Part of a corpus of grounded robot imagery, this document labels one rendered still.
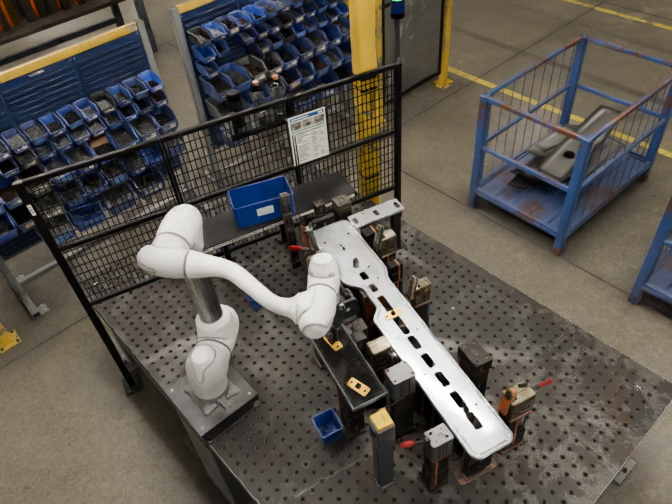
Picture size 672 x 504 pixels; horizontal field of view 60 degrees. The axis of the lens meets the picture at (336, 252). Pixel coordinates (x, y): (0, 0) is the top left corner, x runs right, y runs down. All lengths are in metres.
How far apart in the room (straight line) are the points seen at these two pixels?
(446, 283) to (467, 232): 1.37
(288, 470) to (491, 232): 2.54
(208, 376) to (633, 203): 3.52
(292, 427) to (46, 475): 1.61
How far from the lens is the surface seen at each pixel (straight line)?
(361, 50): 3.05
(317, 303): 1.84
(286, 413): 2.66
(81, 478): 3.65
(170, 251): 2.07
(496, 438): 2.26
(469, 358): 2.40
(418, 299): 2.64
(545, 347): 2.90
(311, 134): 3.07
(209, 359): 2.44
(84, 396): 3.94
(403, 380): 2.23
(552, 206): 4.48
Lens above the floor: 2.97
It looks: 44 degrees down
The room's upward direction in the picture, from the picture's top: 6 degrees counter-clockwise
